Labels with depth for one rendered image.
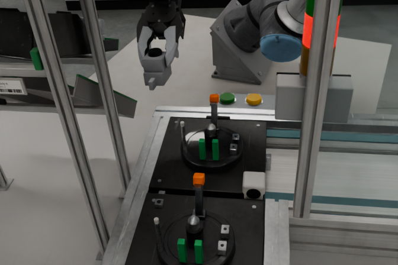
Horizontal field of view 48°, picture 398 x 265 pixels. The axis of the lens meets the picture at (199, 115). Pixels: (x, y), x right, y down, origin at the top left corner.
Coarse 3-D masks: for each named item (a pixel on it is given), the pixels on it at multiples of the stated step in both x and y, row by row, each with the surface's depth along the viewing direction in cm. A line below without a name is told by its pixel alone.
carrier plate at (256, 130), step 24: (192, 120) 110; (240, 120) 109; (168, 144) 103; (264, 144) 101; (168, 168) 97; (240, 168) 96; (264, 168) 95; (168, 192) 93; (192, 192) 92; (216, 192) 91; (240, 192) 90
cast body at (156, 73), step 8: (152, 56) 94; (160, 56) 94; (144, 64) 94; (152, 64) 94; (160, 64) 94; (144, 72) 95; (152, 72) 95; (160, 72) 94; (168, 72) 98; (152, 80) 94; (160, 80) 95; (152, 88) 94
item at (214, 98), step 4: (212, 96) 100; (216, 96) 100; (212, 100) 100; (216, 100) 100; (212, 104) 99; (216, 104) 99; (212, 108) 101; (216, 108) 101; (212, 112) 101; (216, 112) 101; (212, 116) 101; (216, 116) 101; (212, 120) 102; (216, 120) 102; (216, 124) 102
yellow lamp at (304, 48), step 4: (304, 48) 67; (308, 48) 67; (304, 52) 68; (308, 52) 67; (304, 56) 68; (308, 56) 67; (300, 60) 70; (304, 60) 68; (308, 60) 68; (300, 64) 70; (304, 64) 69; (300, 68) 70; (304, 68) 69; (304, 72) 69
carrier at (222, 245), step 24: (144, 216) 86; (168, 216) 86; (192, 216) 75; (216, 216) 83; (240, 216) 85; (144, 240) 82; (168, 240) 79; (192, 240) 77; (216, 240) 79; (240, 240) 81; (144, 264) 78; (168, 264) 75; (192, 264) 75; (216, 264) 75; (240, 264) 77
